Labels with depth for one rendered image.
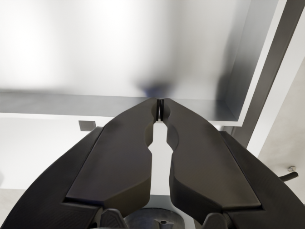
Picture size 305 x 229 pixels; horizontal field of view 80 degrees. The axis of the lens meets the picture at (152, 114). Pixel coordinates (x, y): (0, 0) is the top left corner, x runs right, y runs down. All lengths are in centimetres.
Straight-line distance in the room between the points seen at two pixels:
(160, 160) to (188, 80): 10
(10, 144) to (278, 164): 172
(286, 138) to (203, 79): 147
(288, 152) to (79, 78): 165
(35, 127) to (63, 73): 7
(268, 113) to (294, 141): 147
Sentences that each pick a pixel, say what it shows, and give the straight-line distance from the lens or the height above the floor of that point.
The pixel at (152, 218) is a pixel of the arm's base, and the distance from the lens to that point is 45.
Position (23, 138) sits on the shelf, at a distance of 24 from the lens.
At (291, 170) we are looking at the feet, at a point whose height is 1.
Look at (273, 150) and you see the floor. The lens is 165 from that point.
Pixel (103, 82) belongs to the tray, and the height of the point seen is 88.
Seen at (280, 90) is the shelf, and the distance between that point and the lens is 19.
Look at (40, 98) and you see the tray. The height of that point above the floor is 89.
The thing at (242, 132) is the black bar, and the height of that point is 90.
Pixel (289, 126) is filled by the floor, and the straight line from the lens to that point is 155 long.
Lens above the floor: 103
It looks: 57 degrees down
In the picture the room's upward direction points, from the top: 177 degrees counter-clockwise
